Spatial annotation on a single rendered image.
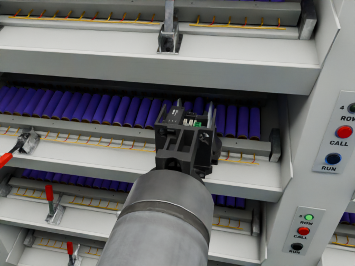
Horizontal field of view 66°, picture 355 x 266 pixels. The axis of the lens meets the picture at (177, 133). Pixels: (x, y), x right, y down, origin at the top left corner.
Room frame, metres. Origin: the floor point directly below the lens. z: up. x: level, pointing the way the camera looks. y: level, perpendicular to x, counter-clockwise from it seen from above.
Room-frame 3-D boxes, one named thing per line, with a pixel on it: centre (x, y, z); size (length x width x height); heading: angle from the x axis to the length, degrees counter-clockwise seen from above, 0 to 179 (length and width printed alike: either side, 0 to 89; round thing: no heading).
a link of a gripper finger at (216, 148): (0.32, -0.04, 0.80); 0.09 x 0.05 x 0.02; 164
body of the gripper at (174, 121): (0.27, -0.01, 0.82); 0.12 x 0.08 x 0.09; 169
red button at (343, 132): (0.28, -0.21, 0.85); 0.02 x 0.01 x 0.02; 79
